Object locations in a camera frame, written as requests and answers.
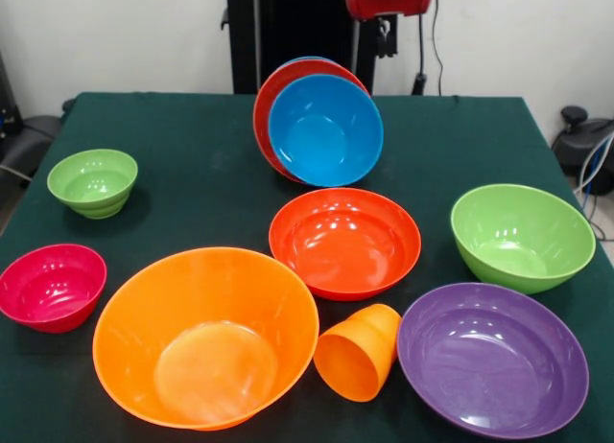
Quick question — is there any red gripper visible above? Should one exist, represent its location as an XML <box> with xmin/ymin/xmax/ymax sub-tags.
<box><xmin>344</xmin><ymin>0</ymin><xmax>433</xmax><ymax>59</ymax></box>

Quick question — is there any red-orange plastic bowl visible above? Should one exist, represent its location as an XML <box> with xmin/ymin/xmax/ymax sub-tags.
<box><xmin>268</xmin><ymin>187</ymin><xmax>423</xmax><ymax>302</ymax></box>
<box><xmin>252</xmin><ymin>58</ymin><xmax>371</xmax><ymax>185</ymax></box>

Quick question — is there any dark green tablecloth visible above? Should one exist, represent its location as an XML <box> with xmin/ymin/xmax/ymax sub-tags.
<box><xmin>0</xmin><ymin>91</ymin><xmax>614</xmax><ymax>443</ymax></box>

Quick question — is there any black wheeled base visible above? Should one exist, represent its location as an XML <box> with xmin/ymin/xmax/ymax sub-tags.
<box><xmin>551</xmin><ymin>105</ymin><xmax>614</xmax><ymax>196</ymax></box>
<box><xmin>0</xmin><ymin>49</ymin><xmax>63</xmax><ymax>180</ymax></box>

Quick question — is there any large green plastic bowl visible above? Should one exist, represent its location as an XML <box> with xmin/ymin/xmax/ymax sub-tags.
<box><xmin>450</xmin><ymin>183</ymin><xmax>598</xmax><ymax>296</ymax></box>

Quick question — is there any orange plastic cup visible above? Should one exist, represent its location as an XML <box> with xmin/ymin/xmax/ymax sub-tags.
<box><xmin>313</xmin><ymin>303</ymin><xmax>403</xmax><ymax>404</ymax></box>

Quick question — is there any large orange plastic bowl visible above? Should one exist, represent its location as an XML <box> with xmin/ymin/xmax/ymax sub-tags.
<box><xmin>91</xmin><ymin>246</ymin><xmax>320</xmax><ymax>431</ymax></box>

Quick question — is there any small green plastic bowl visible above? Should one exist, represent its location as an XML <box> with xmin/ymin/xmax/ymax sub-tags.
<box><xmin>46</xmin><ymin>148</ymin><xmax>139</xmax><ymax>221</ymax></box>

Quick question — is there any purple plastic bowl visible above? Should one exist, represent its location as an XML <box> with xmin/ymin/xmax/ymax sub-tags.
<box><xmin>396</xmin><ymin>282</ymin><xmax>590</xmax><ymax>440</ymax></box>

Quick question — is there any pink plastic bowl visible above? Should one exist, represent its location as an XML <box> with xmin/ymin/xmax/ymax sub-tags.
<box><xmin>0</xmin><ymin>244</ymin><xmax>108</xmax><ymax>335</ymax></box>

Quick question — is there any black wall cable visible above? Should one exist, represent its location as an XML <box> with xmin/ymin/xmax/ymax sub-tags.
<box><xmin>411</xmin><ymin>11</ymin><xmax>445</xmax><ymax>97</ymax></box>

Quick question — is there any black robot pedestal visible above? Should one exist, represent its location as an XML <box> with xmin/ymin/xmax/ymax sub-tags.
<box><xmin>220</xmin><ymin>0</ymin><xmax>388</xmax><ymax>97</ymax></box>

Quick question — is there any blue and white cable bundle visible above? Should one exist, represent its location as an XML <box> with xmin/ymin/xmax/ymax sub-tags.
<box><xmin>573</xmin><ymin>130</ymin><xmax>614</xmax><ymax>243</ymax></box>

